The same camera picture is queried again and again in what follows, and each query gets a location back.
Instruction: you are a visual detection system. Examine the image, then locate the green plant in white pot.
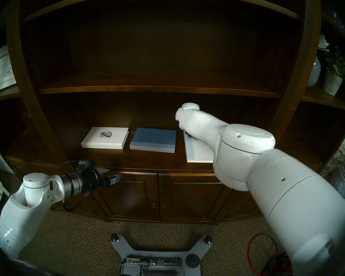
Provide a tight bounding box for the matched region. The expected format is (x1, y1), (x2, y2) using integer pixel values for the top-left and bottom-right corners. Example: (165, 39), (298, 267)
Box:
(322, 45), (345, 96)

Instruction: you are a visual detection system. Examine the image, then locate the blue book with grey spine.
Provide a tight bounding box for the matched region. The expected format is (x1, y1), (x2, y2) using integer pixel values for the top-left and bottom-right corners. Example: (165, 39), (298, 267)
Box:
(129, 127), (177, 153)

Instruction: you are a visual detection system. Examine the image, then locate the white framed certificate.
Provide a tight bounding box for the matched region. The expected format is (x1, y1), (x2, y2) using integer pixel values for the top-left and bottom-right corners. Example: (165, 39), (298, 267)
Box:
(0, 45), (17, 94)

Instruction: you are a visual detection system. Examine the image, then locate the white book with round emblem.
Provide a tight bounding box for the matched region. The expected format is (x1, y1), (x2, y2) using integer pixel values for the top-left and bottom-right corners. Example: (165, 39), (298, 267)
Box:
(81, 127), (130, 150)

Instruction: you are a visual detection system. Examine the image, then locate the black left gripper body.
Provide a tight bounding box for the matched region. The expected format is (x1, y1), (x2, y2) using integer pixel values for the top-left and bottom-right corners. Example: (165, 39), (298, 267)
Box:
(80, 163), (107, 193)

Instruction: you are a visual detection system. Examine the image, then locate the white round vase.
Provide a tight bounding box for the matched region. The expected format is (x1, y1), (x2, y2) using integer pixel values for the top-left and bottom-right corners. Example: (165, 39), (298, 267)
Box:
(306, 56), (322, 87)

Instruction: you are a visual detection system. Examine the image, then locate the black electronics module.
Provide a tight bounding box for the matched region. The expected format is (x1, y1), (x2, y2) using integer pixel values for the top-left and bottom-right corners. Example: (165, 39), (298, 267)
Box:
(122, 255), (183, 269)

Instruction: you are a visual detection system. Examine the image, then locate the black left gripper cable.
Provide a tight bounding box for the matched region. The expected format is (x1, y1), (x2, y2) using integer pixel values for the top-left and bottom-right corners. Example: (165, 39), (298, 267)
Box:
(62, 159), (96, 212)

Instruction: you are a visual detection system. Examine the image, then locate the red cable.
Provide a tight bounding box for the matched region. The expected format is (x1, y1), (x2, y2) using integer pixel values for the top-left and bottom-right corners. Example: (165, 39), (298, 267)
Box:
(247, 233), (294, 276)

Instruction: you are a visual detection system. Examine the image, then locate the black round rubber pad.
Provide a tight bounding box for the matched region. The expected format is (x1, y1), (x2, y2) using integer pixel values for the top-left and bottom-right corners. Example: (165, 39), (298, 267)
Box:
(185, 254), (201, 269)

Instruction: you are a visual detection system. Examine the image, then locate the cream book with grey spine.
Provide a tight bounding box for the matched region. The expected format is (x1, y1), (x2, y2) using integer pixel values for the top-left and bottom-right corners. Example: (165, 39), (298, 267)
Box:
(183, 130), (216, 163)

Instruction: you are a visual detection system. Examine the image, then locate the grey metal robot base plate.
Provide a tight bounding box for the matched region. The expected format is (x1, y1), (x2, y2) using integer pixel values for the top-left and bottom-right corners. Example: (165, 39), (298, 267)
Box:
(110, 234), (213, 276)

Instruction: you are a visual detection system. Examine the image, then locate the white flower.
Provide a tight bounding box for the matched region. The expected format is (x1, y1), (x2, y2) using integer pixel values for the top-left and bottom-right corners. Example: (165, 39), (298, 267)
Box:
(318, 34), (330, 51)

